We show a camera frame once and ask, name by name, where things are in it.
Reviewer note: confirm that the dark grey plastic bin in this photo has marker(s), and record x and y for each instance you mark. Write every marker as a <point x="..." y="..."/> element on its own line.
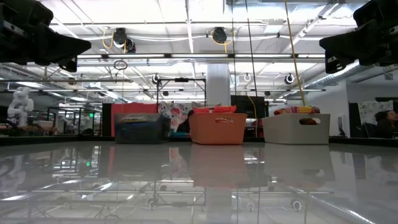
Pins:
<point x="140" y="132"/>

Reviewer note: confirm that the ceiling light strip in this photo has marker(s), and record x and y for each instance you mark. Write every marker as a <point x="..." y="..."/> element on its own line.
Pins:
<point x="199" y="56"/>

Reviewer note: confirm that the floral wall poster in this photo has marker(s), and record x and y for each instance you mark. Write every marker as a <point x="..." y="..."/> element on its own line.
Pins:
<point x="370" y="110"/>

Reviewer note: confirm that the light grey plastic bin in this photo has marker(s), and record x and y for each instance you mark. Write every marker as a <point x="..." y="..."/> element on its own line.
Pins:
<point x="286" y="130"/>

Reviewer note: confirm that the orange plastic bin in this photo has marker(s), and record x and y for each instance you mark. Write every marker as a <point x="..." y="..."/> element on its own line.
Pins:
<point x="217" y="133"/>

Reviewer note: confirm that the floral patterned cloth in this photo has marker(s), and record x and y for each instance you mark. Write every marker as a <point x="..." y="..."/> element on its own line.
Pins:
<point x="175" y="115"/>

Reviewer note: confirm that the maroon ramen noodle pack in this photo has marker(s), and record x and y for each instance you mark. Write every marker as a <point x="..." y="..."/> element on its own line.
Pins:
<point x="295" y="109"/>

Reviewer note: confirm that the black station frame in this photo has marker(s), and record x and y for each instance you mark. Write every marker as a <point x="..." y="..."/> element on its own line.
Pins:
<point x="182" y="80"/>

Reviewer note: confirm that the person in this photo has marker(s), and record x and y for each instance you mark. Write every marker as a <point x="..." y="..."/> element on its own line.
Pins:
<point x="385" y="124"/>

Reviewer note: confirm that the orange ramen noodle pack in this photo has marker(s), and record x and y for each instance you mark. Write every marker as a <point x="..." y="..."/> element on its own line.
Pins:
<point x="214" y="109"/>

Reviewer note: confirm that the black monitor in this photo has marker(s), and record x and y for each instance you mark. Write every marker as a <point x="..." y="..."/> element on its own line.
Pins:
<point x="245" y="104"/>

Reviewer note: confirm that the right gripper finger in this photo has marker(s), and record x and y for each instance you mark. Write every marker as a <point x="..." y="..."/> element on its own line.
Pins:
<point x="348" y="39"/>
<point x="334" y="63"/>

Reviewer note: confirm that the silver air duct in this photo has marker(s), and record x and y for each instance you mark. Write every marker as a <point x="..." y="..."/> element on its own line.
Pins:
<point x="329" y="77"/>

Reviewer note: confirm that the white pillar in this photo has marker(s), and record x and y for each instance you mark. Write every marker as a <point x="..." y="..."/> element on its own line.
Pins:
<point x="218" y="84"/>

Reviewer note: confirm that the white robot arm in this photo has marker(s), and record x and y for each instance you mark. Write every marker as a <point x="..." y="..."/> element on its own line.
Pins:
<point x="20" y="102"/>

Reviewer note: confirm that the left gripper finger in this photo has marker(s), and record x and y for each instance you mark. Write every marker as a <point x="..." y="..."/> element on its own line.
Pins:
<point x="68" y="63"/>
<point x="62" y="40"/>

